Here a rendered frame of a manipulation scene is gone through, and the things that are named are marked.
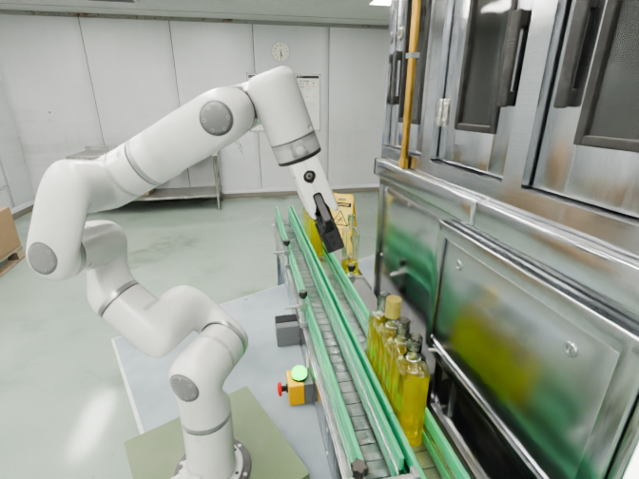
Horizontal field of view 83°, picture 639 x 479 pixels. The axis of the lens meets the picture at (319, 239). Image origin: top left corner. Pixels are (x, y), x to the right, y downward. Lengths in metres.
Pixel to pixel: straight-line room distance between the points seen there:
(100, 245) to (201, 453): 0.43
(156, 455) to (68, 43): 6.31
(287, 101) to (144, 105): 6.02
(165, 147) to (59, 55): 6.33
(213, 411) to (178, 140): 0.47
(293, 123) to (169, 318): 0.41
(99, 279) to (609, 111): 0.82
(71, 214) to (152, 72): 5.92
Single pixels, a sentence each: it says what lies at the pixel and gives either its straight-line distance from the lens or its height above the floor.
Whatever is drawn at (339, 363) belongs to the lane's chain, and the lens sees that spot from 1.08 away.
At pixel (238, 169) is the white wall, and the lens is 6.47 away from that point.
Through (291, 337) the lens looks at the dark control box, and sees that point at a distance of 1.33.
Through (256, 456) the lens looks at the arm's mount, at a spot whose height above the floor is 0.84.
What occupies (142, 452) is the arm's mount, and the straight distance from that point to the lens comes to 1.01.
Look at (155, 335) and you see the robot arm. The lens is 0.71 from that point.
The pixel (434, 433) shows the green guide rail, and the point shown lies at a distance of 0.85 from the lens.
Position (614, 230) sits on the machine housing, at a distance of 0.59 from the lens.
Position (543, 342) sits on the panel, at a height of 1.23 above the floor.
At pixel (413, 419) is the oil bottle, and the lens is 0.85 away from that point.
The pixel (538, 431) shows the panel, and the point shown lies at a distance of 0.74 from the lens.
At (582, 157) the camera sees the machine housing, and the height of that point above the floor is 1.50.
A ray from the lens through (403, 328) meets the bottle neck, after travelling 0.79.
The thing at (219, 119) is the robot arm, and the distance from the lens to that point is 0.54.
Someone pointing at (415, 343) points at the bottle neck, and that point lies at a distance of 0.74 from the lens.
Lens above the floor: 1.57
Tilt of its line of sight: 21 degrees down
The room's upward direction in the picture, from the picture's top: straight up
